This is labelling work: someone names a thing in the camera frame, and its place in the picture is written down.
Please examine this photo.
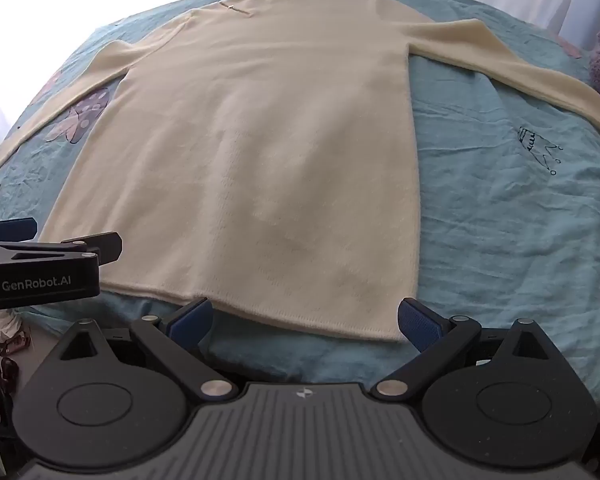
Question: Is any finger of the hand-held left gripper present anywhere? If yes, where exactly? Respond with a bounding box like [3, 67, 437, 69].
[0, 217, 39, 242]
[0, 231, 124, 266]

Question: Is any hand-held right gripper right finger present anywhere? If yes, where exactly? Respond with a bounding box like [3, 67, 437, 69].
[370, 297, 552, 403]

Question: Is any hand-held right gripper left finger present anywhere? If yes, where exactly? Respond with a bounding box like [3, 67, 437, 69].
[60, 297, 235, 404]

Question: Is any cream knit sweater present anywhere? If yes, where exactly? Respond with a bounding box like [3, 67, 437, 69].
[0, 0, 600, 345]

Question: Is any teal printed bed sheet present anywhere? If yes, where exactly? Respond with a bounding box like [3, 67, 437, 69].
[0, 0, 600, 411]

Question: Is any white sheer curtain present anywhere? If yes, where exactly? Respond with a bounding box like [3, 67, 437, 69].
[0, 0, 311, 133]

